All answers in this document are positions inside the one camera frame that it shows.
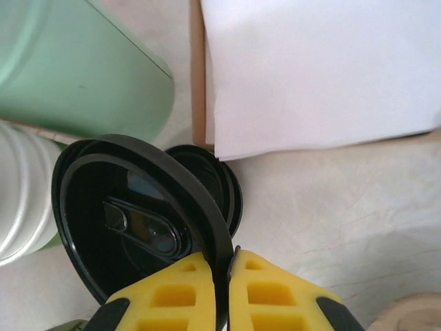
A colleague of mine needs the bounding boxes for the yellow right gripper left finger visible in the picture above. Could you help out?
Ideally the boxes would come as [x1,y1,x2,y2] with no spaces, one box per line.
[85,250,220,331]

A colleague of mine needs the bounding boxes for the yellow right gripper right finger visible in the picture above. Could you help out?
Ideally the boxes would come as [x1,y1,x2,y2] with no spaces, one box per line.
[226,244,367,331]

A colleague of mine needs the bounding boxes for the black plastic cup lid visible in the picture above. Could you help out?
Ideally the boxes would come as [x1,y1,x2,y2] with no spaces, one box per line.
[50,133,238,331]

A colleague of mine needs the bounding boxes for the brown pulp cup carrier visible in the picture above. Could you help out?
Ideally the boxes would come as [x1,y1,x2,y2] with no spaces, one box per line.
[368,291,441,331]

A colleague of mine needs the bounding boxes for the black cup lid stack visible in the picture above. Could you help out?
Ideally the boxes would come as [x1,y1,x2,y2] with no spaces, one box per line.
[164,144,244,239]

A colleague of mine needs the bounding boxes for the green white paper cup stack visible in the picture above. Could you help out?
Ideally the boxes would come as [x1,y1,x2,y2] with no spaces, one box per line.
[0,119,68,266]

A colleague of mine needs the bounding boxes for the brown cardboard napkin tray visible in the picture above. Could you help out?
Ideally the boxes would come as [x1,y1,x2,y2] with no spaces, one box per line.
[188,0,441,152]

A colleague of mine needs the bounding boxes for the white napkin stack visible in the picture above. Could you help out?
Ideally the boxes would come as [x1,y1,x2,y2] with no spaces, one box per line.
[201,0,441,162]

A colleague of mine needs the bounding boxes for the mint green straw holder cup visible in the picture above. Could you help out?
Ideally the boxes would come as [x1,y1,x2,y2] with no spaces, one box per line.
[0,0,176,139]

